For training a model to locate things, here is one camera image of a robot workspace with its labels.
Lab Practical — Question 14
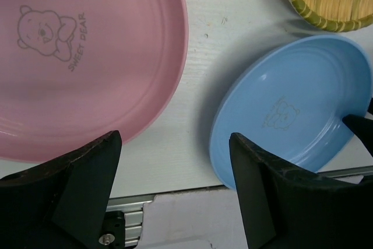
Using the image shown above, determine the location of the blue plastic plate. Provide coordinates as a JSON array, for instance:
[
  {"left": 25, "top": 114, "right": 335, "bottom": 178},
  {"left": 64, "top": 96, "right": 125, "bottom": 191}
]
[{"left": 209, "top": 35, "right": 372, "bottom": 189}]

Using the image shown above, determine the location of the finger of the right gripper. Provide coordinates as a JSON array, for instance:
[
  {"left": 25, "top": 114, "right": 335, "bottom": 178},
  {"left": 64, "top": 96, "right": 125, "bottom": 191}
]
[{"left": 342, "top": 114, "right": 372, "bottom": 169}]

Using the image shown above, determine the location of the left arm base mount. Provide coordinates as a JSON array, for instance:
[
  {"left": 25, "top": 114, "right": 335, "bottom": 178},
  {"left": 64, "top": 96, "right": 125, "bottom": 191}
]
[{"left": 98, "top": 194, "right": 155, "bottom": 248}]

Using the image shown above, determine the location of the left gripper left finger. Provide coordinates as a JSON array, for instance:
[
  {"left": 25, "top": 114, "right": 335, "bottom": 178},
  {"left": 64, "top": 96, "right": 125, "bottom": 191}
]
[{"left": 1, "top": 131, "right": 121, "bottom": 248}]

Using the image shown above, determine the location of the pink plastic plate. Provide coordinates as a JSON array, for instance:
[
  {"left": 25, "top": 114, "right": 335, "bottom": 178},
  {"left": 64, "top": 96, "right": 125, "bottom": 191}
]
[{"left": 1, "top": 0, "right": 188, "bottom": 162}]

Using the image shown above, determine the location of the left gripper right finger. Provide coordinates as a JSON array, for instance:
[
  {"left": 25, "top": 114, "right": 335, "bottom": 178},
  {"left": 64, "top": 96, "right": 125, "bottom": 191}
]
[{"left": 229, "top": 133, "right": 372, "bottom": 248}]

